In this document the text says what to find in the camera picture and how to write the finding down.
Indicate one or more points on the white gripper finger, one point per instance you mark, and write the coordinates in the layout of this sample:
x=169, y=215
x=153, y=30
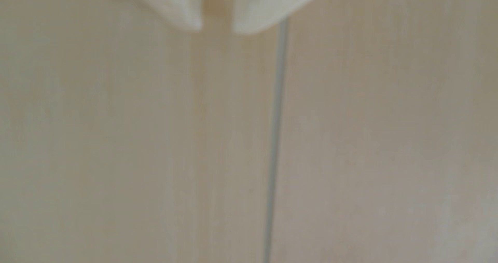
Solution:
x=175, y=2
x=268, y=2

